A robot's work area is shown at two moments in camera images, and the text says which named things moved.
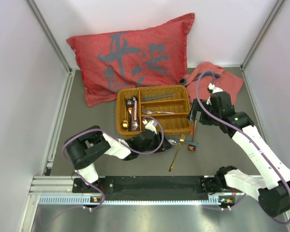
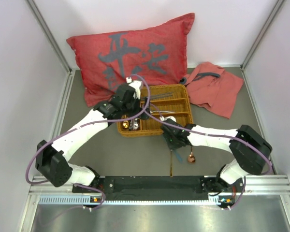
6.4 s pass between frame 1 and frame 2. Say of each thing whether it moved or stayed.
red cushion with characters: stayed
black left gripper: moved
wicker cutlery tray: stayed
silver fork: stayed
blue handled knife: moved
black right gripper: moved
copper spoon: moved
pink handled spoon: stayed
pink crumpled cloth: stayed
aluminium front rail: stayed
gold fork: moved
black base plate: stayed
